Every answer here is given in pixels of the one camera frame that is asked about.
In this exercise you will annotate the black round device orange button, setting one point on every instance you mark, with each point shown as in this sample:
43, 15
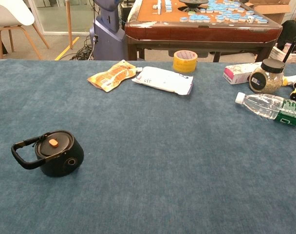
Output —
61, 156

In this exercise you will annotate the white plastic refill pouch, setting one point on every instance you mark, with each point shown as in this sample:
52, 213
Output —
165, 80

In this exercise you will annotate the blue felt table cloth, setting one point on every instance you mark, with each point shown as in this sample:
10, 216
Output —
148, 158

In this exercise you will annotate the orange snack pouch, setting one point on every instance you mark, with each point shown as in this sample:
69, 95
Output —
111, 75

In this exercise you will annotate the yellow tape roll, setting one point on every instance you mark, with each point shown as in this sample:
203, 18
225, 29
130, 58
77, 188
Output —
184, 64

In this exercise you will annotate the blue grey machine base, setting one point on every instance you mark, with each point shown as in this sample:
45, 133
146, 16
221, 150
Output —
106, 34

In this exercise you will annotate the pink and white carton box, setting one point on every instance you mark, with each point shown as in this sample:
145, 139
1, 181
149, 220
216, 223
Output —
235, 73

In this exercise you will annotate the brown mahjong table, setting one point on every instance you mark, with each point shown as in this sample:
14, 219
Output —
199, 31

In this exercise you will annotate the clear water bottle green label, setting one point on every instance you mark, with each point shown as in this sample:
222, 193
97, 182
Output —
264, 103

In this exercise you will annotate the wooden pole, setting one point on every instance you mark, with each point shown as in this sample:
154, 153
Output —
69, 24

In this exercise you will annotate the glass jar with black lid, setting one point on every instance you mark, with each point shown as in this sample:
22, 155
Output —
267, 79

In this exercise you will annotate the white-faced mahjong tile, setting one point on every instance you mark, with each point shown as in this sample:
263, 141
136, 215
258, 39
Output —
250, 19

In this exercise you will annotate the stack of newspapers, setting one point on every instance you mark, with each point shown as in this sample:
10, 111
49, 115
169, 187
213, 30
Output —
277, 54

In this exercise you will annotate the black tripod stand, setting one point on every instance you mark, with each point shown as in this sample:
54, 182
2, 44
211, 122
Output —
292, 48

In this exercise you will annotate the brown cardboard box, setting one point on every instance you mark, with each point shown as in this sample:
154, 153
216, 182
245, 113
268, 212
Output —
272, 11

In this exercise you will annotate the white chair with wooden legs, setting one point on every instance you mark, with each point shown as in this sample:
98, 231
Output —
9, 12

